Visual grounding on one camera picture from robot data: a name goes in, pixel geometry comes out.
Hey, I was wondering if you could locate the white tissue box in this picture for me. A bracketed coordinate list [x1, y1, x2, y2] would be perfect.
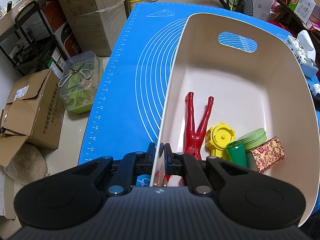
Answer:
[286, 30, 318, 78]

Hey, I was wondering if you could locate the beige plastic storage bin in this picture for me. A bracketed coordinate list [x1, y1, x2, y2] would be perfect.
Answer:
[158, 13, 319, 223]

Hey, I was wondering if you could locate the white pill bottle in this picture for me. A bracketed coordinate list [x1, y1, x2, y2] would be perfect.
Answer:
[311, 83, 320, 98]

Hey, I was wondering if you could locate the clear lidded green container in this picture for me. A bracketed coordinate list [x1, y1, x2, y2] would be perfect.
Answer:
[58, 51, 104, 114]

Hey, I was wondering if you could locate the torn cardboard box on floor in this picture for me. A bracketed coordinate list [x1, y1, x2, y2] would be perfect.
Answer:
[1, 69, 65, 167]

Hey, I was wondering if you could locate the black metal shelf rack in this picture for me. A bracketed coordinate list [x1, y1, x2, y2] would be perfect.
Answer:
[1, 1, 67, 77]

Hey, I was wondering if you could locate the floral patterned rectangular box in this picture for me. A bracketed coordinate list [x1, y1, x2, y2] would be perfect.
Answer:
[249, 136, 285, 173]

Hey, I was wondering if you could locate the yellow toy with red dial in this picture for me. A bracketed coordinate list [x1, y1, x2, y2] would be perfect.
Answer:
[205, 122, 235, 160]

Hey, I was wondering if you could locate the green white product box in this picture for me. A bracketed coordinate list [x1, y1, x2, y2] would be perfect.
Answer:
[289, 0, 316, 24]

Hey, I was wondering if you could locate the lower cardboard box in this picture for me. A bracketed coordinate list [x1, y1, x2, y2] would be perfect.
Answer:
[59, 0, 127, 56]

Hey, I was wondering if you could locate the green round tin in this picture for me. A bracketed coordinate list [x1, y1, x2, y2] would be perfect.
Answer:
[237, 127, 267, 170]

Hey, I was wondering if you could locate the red silver ultraman figure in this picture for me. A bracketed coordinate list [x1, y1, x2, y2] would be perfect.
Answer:
[163, 92, 214, 186]

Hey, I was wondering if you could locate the blue silicone baking mat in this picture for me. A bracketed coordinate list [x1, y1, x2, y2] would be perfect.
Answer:
[77, 2, 320, 215]

